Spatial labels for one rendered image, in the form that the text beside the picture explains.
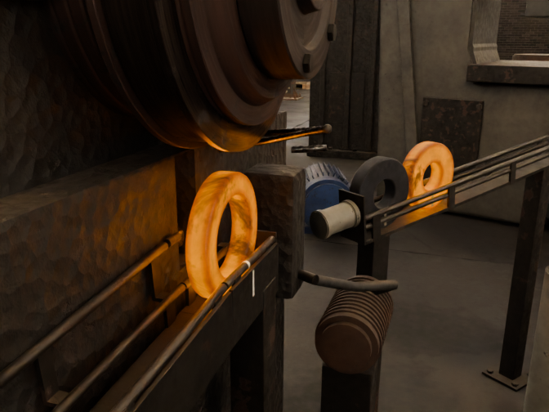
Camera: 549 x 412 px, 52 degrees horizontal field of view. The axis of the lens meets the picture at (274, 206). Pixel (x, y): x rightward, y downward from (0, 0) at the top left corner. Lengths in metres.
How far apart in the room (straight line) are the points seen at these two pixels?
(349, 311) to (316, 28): 0.54
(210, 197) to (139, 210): 0.09
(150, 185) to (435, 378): 1.37
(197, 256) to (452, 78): 2.78
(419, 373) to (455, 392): 0.13
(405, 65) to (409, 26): 0.22
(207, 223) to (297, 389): 1.13
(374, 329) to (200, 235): 0.47
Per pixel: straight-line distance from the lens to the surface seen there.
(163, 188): 0.76
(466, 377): 1.95
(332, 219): 1.12
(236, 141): 0.72
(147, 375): 0.61
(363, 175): 1.17
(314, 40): 0.76
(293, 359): 1.93
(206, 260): 0.73
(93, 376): 0.64
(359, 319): 1.07
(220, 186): 0.75
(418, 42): 3.44
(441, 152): 1.34
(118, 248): 0.69
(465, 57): 3.36
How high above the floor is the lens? 1.03
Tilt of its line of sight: 17 degrees down
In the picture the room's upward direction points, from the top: straight up
